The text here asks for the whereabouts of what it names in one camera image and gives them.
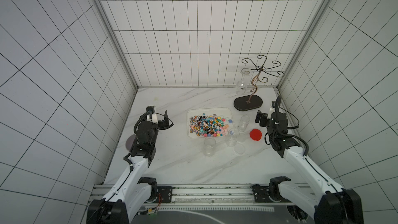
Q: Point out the clear large jar lid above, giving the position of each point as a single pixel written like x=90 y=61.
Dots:
x=239 y=149

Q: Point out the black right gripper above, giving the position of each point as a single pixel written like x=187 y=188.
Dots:
x=267 y=120

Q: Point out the clear hanging wine glass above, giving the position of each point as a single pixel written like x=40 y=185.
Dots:
x=242 y=84

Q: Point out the white cutting board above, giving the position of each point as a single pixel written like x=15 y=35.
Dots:
x=223 y=112

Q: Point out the pile of colourful candies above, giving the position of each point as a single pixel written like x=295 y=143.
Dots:
x=195 y=125

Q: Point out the pile of round lollipops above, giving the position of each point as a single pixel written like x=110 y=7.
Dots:
x=205 y=122

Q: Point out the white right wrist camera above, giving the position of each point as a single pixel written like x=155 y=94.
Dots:
x=271 y=110

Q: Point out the pile of star candies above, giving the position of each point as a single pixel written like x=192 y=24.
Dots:
x=219 y=126

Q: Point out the copper glass rack dark base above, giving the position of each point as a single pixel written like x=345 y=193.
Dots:
x=262 y=74

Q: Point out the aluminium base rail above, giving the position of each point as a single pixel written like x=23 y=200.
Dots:
x=221 y=197

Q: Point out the small clear candy jar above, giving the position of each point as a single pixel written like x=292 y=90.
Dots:
x=243 y=124

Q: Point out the red lid candy jar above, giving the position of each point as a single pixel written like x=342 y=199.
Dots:
x=209 y=146

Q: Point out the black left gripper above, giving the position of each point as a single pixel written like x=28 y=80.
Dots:
x=163 y=124

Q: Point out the colourful candy jar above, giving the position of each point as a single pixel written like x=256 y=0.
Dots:
x=232 y=137

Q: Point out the grey purple plate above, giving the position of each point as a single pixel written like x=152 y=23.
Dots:
x=130 y=142

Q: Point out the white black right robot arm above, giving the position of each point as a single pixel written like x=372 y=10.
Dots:
x=330 y=202

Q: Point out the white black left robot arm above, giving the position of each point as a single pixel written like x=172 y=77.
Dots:
x=130 y=174

